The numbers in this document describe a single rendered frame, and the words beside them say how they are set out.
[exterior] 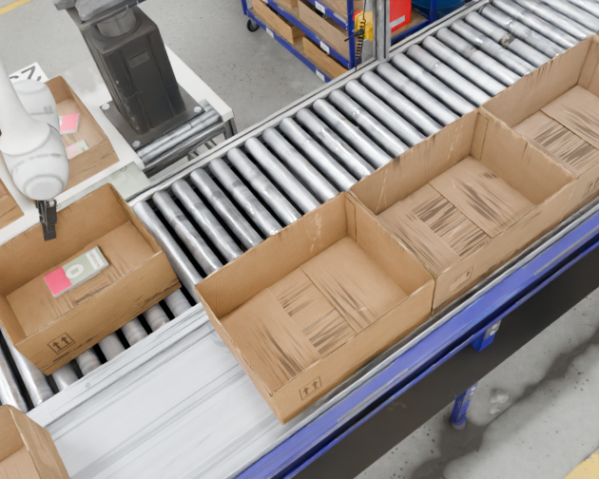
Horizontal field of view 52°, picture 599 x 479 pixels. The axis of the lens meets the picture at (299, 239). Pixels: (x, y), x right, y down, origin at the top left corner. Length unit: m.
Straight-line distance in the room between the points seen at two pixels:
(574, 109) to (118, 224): 1.28
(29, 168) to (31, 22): 2.96
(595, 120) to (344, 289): 0.81
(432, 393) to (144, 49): 1.21
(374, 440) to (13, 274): 1.01
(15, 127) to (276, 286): 0.63
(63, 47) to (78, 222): 2.27
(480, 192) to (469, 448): 0.96
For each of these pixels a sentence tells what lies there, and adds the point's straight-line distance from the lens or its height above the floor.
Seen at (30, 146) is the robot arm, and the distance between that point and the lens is 1.31.
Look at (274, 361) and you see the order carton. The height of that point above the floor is 0.89.
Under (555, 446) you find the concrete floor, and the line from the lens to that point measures 2.26.
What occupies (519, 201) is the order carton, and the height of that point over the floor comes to 0.89.
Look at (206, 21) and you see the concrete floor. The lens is 3.75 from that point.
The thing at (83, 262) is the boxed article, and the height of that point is 0.77.
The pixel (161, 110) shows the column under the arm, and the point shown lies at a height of 0.81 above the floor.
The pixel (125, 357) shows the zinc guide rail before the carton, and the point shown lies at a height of 0.89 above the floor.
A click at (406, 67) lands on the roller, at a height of 0.74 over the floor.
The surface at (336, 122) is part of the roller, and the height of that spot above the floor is 0.74.
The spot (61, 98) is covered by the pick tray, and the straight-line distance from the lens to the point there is 2.25.
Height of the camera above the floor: 2.10
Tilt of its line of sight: 55 degrees down
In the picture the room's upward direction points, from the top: 11 degrees counter-clockwise
